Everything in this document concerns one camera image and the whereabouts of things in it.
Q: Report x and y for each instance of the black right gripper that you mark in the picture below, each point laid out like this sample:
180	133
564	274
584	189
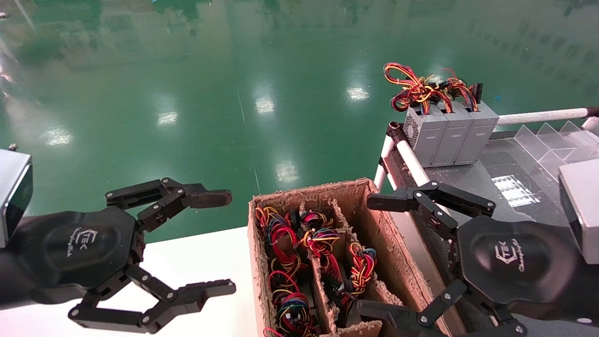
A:
524	267

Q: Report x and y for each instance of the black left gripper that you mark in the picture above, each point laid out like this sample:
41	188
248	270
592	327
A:
70	248

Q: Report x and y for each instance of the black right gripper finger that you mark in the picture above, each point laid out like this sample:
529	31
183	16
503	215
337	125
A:
383	318
393	201

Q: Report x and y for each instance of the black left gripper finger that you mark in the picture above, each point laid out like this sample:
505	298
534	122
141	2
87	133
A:
210	198
206	290

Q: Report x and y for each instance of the brown cardboard box with dividers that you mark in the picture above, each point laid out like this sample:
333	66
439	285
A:
374	229

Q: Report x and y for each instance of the black pipe joint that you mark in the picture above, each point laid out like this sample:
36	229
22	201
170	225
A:
593	111
395	131

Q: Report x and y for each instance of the clear acrylic divider rack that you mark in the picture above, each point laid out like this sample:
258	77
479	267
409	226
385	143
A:
543	145

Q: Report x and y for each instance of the short white frame pipe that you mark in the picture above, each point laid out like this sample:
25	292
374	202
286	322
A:
383	159

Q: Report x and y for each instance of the long white frame pipe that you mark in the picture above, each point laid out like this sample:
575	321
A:
412	161

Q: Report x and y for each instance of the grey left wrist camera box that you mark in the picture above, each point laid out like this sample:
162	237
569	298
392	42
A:
11	196

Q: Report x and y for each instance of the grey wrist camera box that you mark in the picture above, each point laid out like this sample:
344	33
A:
582	210
11	196

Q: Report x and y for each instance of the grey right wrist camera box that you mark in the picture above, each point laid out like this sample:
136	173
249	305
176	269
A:
582	210

